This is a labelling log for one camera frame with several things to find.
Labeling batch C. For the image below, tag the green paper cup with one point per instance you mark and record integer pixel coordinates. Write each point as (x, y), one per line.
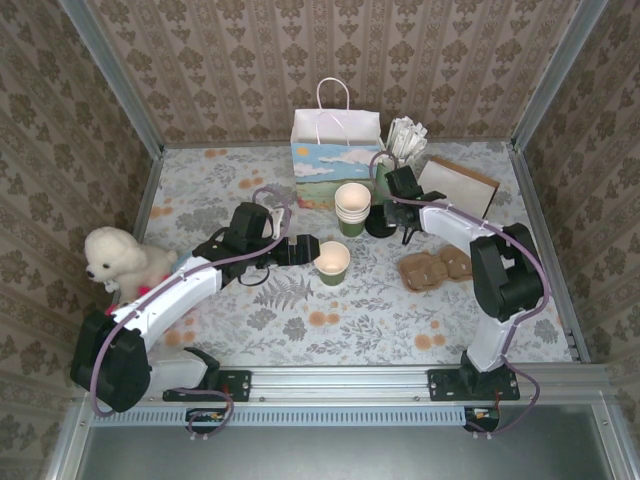
(332, 267)

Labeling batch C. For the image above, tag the brown cardboard cup carrier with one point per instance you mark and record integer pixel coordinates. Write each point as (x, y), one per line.
(430, 270)

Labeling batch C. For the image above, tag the landscape print paper bag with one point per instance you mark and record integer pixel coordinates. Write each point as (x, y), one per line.
(325, 170)

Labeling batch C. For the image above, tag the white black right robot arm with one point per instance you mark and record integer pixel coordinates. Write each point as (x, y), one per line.
(450, 225)

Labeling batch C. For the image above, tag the pale green straw holder cup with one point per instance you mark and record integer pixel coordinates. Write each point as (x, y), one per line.
(381, 180)

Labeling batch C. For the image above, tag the stack of green paper cups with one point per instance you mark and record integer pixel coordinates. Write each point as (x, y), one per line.
(352, 210)

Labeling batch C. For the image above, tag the paper wrapped straws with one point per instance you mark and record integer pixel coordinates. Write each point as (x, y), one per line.
(407, 140)

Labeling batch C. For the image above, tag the white paper napkins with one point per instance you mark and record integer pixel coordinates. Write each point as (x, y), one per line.
(457, 185)

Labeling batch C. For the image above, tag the brown napkin tray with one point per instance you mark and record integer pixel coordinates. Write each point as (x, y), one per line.
(492, 197)

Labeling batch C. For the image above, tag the white plush dog toy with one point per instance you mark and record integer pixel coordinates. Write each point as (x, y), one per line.
(125, 260)

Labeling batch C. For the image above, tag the black connector box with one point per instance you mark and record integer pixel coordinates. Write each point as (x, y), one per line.
(207, 419)
(482, 419)

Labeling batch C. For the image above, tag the grey metal panel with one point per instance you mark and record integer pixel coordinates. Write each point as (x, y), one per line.
(350, 455)

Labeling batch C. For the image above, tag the aluminium side rail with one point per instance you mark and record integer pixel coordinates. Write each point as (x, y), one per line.
(149, 190)
(545, 240)

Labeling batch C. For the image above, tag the aluminium mounting rail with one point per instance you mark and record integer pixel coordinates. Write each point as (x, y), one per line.
(340, 382)

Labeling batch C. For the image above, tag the aluminium frame post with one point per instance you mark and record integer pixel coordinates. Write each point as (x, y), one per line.
(556, 70)
(117, 80)

